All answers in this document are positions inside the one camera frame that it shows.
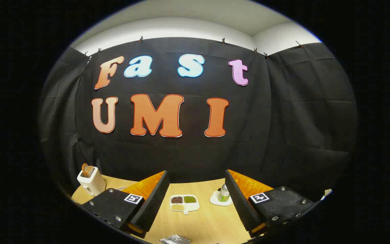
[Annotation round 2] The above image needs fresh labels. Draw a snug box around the green bottle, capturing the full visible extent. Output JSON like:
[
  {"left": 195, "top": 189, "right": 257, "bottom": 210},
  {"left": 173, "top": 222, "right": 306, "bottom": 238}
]
[{"left": 219, "top": 184, "right": 231, "bottom": 202}]

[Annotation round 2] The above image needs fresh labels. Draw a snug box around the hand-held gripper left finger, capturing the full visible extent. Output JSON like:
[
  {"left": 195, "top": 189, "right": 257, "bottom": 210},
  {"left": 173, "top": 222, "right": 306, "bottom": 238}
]
[{"left": 80, "top": 170, "right": 170, "bottom": 239}]

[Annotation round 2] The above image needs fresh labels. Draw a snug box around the white toaster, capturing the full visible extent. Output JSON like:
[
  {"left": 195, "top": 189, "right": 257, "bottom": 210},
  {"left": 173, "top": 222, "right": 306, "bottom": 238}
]
[{"left": 77, "top": 166, "right": 107, "bottom": 197}]

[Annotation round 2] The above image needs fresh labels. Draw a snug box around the white divided dish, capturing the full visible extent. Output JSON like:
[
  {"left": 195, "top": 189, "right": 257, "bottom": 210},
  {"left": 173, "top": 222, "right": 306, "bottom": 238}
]
[{"left": 169, "top": 194, "right": 200, "bottom": 215}]

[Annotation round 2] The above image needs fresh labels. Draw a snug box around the metal wire cutlery rack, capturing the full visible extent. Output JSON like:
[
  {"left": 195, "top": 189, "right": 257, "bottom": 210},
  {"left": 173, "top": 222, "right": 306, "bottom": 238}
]
[{"left": 159, "top": 235, "right": 191, "bottom": 244}]

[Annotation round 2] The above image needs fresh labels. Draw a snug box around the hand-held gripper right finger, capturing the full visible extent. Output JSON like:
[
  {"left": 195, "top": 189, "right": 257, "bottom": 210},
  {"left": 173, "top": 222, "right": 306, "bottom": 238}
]
[{"left": 225, "top": 169, "right": 317, "bottom": 239}]

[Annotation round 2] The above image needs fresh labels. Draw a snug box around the small white dish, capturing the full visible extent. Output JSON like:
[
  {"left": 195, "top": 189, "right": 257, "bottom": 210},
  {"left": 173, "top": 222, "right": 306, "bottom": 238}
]
[{"left": 210, "top": 190, "right": 233, "bottom": 206}]

